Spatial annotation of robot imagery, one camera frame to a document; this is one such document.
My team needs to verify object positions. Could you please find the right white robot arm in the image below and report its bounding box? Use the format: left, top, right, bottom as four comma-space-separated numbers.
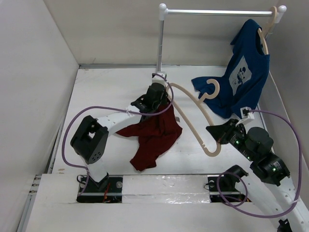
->
206, 119, 309, 232

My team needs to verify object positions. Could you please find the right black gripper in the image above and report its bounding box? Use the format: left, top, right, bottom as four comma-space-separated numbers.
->
205, 117, 255, 160

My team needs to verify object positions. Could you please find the silver foil tape strip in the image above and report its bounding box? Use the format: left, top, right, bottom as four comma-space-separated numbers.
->
122, 175, 210, 204

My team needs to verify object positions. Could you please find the white clothes rack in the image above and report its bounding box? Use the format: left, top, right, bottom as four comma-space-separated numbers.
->
155, 3, 287, 72

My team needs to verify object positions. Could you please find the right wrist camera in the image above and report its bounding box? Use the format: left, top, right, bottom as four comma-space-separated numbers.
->
240, 107, 254, 121

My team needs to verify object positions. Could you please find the blue printed t shirt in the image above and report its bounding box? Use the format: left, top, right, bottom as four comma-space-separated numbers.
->
204, 19, 270, 119

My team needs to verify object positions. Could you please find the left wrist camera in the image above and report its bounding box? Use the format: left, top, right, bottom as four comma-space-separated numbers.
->
152, 72, 167, 85

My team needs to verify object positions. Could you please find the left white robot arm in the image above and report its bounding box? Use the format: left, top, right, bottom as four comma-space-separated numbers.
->
70, 83, 168, 192

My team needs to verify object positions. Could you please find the dark red t shirt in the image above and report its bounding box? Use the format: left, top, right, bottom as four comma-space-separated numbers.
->
117, 106, 183, 172

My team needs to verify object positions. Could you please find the wooden hanger holding blue shirt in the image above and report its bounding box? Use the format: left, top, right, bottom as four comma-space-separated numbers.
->
257, 6, 278, 55

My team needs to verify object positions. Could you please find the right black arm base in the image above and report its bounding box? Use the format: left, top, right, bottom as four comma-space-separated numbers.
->
204, 165, 250, 205

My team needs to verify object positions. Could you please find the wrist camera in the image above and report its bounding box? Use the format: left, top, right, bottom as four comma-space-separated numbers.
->
152, 72, 167, 85
240, 107, 254, 121

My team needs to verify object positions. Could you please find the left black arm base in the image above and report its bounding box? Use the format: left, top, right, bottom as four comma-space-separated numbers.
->
76, 175, 123, 203

